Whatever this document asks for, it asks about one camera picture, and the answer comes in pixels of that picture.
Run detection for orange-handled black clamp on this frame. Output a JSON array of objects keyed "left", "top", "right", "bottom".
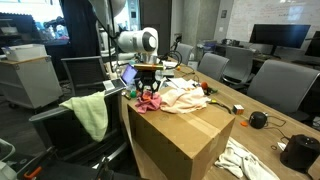
[{"left": 23, "top": 165, "right": 44, "bottom": 180}]

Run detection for large cardboard box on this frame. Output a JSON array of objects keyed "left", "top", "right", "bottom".
[{"left": 127, "top": 87, "right": 236, "bottom": 180}]

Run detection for wall whiteboard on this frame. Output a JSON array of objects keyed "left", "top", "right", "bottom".
[{"left": 226, "top": 0, "right": 320, "bottom": 44}]

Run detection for clear plastic bags pile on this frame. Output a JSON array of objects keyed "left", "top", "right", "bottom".
[{"left": 154, "top": 68, "right": 169, "bottom": 89}]

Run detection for grey mesh-back office chair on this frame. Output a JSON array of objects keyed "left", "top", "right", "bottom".
[{"left": 29, "top": 87, "right": 132, "bottom": 169}]

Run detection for grey conference chair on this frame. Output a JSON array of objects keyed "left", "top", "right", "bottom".
[
  {"left": 221, "top": 45, "right": 256, "bottom": 91},
  {"left": 197, "top": 52, "right": 230, "bottom": 83},
  {"left": 246, "top": 59, "right": 320, "bottom": 123},
  {"left": 173, "top": 43, "right": 195, "bottom": 66}
]

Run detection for black mesh office chair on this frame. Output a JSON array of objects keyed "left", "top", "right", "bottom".
[{"left": 60, "top": 55, "right": 110, "bottom": 97}]

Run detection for black curtain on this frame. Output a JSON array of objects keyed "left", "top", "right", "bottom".
[{"left": 59, "top": 0, "right": 101, "bottom": 58}]

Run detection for Rubik's cube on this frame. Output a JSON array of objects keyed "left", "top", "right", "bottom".
[{"left": 232, "top": 104, "right": 245, "bottom": 116}]

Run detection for black robot wrist cable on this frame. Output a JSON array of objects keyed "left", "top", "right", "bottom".
[{"left": 159, "top": 49, "right": 184, "bottom": 69}]

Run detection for crumpled white cloth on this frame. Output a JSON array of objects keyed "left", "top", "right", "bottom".
[{"left": 214, "top": 136, "right": 281, "bottom": 180}]

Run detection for white paper sheets pile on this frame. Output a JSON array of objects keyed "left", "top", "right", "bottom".
[{"left": 166, "top": 77, "right": 198, "bottom": 90}]

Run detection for thin black speaker cable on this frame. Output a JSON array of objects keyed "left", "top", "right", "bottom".
[{"left": 265, "top": 114, "right": 291, "bottom": 141}]

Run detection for pink shirt orange print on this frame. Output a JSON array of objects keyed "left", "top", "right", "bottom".
[{"left": 134, "top": 92, "right": 163, "bottom": 114}]

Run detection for large black cylinder speaker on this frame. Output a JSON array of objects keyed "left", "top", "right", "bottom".
[{"left": 279, "top": 134, "right": 320, "bottom": 174}]

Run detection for black computer monitor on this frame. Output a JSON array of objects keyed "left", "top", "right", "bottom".
[
  {"left": 304, "top": 30, "right": 320, "bottom": 58},
  {"left": 249, "top": 23, "right": 312, "bottom": 56}
]

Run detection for light green towel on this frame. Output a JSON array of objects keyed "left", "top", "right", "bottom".
[{"left": 59, "top": 91, "right": 109, "bottom": 143}]

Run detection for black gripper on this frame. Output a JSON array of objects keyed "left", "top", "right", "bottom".
[{"left": 134, "top": 69, "right": 160, "bottom": 99}]

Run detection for peach shirt orange print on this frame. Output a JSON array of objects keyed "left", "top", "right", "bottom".
[{"left": 159, "top": 86, "right": 212, "bottom": 114}]

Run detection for small black round speaker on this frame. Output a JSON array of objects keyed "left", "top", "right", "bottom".
[{"left": 248, "top": 111, "right": 269, "bottom": 130}]

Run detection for white storage bin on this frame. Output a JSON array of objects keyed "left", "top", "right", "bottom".
[{"left": 1, "top": 43, "right": 48, "bottom": 63}]

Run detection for small white adapter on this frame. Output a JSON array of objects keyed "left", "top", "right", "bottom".
[{"left": 277, "top": 141, "right": 288, "bottom": 152}]

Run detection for grey utility cart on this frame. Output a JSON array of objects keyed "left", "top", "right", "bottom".
[{"left": 0, "top": 56, "right": 64, "bottom": 111}]

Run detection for open silver laptop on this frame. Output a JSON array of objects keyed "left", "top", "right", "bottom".
[{"left": 102, "top": 63, "right": 139, "bottom": 93}]

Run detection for dark door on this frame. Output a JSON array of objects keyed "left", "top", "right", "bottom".
[{"left": 139, "top": 0, "right": 173, "bottom": 56}]

